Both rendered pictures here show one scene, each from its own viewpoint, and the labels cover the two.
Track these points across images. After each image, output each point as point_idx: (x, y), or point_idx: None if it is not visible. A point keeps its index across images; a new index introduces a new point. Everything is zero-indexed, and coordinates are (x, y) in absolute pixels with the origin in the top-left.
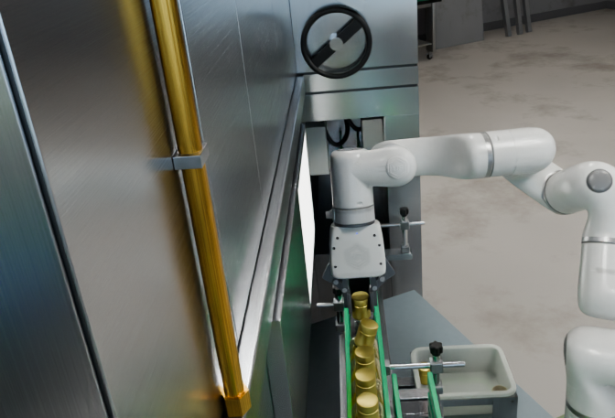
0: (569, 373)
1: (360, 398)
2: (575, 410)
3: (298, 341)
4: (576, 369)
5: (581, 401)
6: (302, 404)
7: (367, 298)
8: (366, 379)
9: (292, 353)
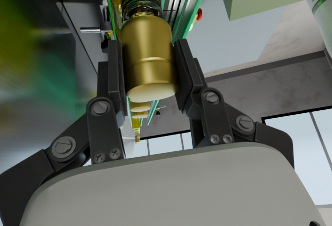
0: (331, 39)
1: (134, 116)
2: (315, 10)
3: (2, 59)
4: (329, 53)
5: (319, 25)
6: (43, 17)
7: (170, 96)
8: (141, 111)
9: (54, 136)
